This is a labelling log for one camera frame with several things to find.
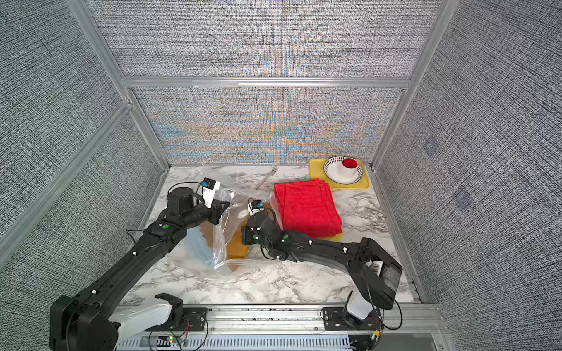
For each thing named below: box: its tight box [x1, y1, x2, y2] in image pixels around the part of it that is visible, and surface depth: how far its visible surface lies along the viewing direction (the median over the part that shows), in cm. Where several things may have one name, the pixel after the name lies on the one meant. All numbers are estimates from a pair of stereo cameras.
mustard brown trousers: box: [199, 213, 251, 272], surface depth 79 cm
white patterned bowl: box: [323, 156, 363, 186], surface depth 116 cm
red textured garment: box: [273, 178, 343, 237], surface depth 92 cm
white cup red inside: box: [341, 157, 359, 180], surface depth 112 cm
